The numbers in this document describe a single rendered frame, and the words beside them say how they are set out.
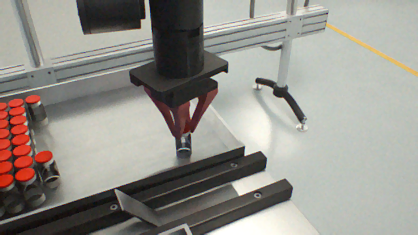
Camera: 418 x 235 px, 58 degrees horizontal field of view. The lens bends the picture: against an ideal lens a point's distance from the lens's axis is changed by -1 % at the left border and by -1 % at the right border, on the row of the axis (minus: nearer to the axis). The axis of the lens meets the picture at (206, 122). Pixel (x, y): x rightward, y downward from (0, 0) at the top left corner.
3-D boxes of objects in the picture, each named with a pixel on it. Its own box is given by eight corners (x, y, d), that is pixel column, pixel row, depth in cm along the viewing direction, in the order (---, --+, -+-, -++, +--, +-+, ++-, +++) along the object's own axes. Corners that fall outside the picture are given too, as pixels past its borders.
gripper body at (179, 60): (128, 84, 44) (120, 24, 40) (195, 58, 50) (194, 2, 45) (161, 107, 40) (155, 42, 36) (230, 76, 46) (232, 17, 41)
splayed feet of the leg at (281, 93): (299, 134, 194) (303, 111, 186) (249, 87, 230) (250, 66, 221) (311, 129, 197) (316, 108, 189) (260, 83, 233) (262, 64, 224)
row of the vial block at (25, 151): (27, 210, 44) (15, 183, 41) (17, 125, 57) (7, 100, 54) (46, 203, 45) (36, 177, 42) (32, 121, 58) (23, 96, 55)
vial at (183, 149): (179, 160, 51) (177, 136, 48) (173, 151, 52) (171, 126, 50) (194, 156, 51) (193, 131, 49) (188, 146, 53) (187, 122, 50)
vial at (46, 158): (45, 191, 46) (34, 164, 44) (42, 179, 48) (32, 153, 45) (63, 185, 47) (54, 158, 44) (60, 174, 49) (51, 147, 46)
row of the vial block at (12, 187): (6, 217, 43) (-7, 189, 40) (1, 129, 56) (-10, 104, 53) (27, 210, 44) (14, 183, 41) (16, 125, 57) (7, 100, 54)
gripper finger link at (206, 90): (144, 134, 50) (136, 71, 44) (186, 113, 54) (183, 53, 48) (176, 160, 46) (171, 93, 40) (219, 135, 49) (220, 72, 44)
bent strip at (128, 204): (129, 245, 41) (122, 209, 37) (121, 224, 43) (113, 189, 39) (243, 201, 46) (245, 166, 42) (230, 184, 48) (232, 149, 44)
